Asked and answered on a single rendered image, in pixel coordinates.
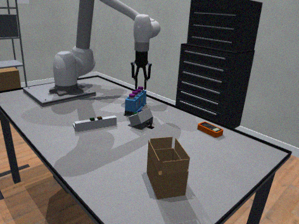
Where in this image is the white key housing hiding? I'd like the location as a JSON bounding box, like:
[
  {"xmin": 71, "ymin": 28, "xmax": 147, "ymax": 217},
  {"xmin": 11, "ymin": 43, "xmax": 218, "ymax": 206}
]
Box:
[{"xmin": 128, "ymin": 108, "xmax": 154, "ymax": 130}]

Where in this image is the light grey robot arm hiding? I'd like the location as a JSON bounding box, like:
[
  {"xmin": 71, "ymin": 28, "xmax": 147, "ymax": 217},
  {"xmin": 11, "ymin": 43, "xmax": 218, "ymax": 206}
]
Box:
[{"xmin": 48, "ymin": 0, "xmax": 160, "ymax": 96}]

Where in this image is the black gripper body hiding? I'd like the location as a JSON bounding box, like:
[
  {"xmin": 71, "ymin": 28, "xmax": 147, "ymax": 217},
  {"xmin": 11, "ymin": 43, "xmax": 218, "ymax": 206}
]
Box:
[{"xmin": 135, "ymin": 51, "xmax": 148, "ymax": 68}]

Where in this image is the brown cardboard box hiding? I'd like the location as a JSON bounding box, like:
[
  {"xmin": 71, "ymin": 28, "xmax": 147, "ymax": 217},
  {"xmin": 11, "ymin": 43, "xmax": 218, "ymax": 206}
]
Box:
[{"xmin": 147, "ymin": 137, "xmax": 190, "ymax": 199}]

